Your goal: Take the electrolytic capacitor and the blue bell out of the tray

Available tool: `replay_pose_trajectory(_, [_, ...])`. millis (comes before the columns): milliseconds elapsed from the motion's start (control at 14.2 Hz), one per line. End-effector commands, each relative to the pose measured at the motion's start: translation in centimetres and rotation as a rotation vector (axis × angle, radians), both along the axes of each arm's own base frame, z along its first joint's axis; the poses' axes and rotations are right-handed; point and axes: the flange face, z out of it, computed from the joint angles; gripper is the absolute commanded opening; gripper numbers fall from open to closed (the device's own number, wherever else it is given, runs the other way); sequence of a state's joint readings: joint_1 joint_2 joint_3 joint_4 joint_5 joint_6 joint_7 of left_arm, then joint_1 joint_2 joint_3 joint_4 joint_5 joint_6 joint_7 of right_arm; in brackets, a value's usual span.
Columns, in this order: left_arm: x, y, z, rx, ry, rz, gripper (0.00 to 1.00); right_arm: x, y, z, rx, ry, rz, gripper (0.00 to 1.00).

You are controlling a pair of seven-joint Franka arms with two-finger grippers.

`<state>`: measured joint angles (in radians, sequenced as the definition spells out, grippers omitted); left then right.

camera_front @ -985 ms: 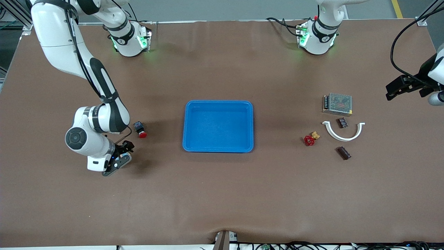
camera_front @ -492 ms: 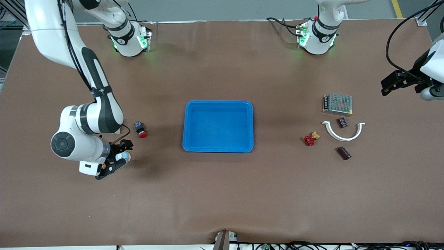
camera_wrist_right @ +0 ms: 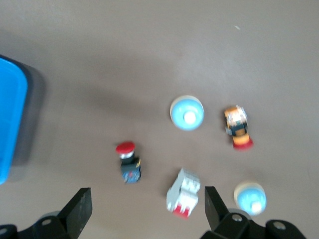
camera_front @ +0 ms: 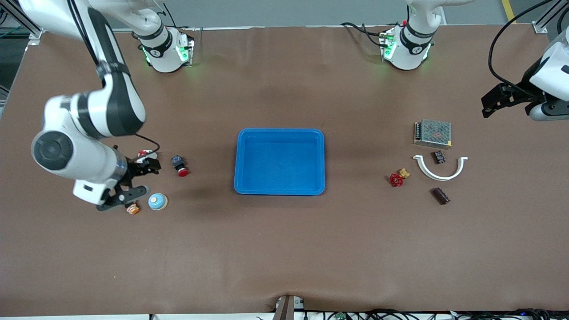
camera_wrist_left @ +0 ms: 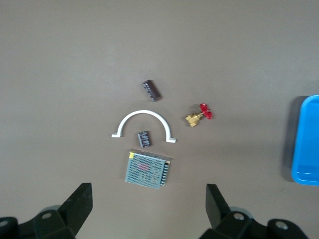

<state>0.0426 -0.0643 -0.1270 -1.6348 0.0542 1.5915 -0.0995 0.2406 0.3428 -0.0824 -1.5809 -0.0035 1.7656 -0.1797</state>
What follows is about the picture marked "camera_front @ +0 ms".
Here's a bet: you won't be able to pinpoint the red mushroom push button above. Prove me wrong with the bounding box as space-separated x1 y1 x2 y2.
171 155 190 177

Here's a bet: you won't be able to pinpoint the metal mesh power supply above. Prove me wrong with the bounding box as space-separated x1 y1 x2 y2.
413 118 453 150

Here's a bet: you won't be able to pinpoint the blue plastic tray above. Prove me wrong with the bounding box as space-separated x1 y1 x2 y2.
234 128 325 196

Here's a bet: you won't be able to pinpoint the brown table cover mat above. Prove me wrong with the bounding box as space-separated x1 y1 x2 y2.
0 24 569 317

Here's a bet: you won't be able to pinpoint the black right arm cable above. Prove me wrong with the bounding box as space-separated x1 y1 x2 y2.
67 0 161 155

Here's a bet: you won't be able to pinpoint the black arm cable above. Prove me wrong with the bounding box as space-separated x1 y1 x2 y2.
488 0 554 96
67 0 161 155

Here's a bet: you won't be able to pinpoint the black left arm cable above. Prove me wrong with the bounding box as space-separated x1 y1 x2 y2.
488 0 554 96

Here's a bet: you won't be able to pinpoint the aluminium frame profile with bracket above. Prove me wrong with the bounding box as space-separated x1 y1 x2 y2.
0 0 45 47
533 0 569 34

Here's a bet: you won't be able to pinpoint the white half ring clamp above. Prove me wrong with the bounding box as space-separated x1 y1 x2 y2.
413 155 469 181

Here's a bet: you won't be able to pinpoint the brass valve red handle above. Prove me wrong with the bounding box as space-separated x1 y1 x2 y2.
389 168 411 188

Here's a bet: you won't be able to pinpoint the black right arm base cables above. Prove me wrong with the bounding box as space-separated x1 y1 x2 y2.
158 2 198 34

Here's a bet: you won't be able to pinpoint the black arm base cables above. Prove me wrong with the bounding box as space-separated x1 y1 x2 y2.
341 21 387 47
158 2 198 34

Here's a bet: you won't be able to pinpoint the black left arm base cables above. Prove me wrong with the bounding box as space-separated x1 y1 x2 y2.
341 21 387 47

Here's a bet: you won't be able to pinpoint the grey camera stand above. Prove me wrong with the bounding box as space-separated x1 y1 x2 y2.
272 295 306 320

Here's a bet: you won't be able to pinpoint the black cable bundle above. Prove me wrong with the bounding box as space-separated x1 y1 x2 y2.
307 308 554 320

